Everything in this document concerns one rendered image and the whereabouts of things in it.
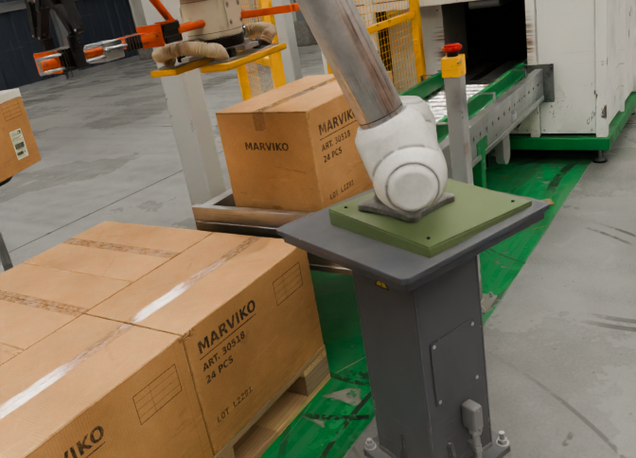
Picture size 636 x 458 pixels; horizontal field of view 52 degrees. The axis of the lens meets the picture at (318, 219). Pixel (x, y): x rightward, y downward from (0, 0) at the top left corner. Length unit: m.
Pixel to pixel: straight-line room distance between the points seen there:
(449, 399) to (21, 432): 1.04
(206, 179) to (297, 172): 1.28
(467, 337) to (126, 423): 0.88
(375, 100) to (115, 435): 0.98
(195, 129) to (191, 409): 1.85
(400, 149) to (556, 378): 1.24
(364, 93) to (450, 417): 0.94
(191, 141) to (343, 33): 2.19
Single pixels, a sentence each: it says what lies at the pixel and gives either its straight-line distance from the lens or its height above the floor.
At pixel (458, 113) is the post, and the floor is 0.80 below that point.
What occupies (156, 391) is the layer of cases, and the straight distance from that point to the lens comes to 1.76.
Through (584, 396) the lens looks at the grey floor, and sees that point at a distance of 2.29.
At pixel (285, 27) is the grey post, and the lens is 5.52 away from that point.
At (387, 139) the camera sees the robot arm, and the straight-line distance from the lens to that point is 1.34.
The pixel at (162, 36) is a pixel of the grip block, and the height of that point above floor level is 1.27.
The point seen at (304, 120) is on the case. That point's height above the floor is 0.92.
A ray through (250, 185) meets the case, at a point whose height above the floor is 0.68.
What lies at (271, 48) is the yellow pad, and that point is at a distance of 2.12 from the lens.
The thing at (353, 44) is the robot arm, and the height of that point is 1.22.
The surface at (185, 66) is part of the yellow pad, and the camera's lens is 2.07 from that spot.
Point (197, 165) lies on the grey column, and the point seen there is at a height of 0.52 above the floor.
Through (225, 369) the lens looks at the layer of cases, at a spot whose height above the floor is 0.36.
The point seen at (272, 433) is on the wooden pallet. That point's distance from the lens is 2.21.
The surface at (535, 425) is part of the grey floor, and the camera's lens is 2.17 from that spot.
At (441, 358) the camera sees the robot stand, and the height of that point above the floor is 0.40.
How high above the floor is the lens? 1.38
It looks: 21 degrees down
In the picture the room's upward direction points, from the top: 10 degrees counter-clockwise
